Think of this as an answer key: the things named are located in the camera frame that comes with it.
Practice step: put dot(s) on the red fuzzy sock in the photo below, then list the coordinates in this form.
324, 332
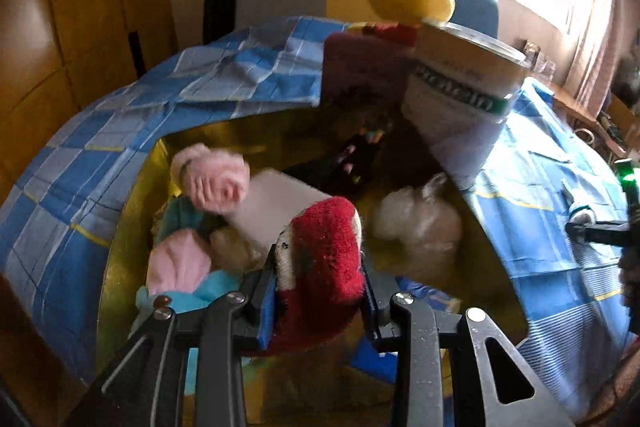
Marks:
325, 267

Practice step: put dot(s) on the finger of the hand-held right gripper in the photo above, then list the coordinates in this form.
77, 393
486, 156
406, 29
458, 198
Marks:
597, 231

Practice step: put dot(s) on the maroon box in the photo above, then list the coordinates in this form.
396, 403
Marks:
360, 67

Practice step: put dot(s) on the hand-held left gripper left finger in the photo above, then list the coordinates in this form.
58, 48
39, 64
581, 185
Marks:
267, 307

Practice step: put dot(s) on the gold tin box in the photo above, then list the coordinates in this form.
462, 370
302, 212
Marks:
120, 287

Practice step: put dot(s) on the teal fuzzy sock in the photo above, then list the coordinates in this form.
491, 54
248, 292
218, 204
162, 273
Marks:
215, 287

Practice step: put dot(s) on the white plastic bag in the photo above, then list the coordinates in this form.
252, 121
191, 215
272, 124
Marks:
415, 222

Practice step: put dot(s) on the person's right hand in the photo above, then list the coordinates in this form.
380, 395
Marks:
630, 277

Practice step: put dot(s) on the pink patterned curtain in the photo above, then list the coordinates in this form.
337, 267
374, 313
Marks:
595, 32

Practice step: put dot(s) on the black fringed item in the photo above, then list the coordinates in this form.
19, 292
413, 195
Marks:
350, 167

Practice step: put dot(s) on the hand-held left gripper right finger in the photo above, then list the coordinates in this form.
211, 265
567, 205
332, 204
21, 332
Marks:
370, 312

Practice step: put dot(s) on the wooden wardrobe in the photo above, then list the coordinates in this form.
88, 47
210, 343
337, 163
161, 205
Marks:
75, 57

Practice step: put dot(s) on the clear desk organizer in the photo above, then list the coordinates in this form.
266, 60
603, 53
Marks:
537, 59

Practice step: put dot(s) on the white protein powder can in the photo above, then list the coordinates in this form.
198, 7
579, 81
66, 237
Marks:
450, 117

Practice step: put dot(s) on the wooden desk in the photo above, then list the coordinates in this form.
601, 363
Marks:
575, 104

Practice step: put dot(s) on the white packet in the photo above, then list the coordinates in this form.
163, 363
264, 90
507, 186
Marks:
275, 207

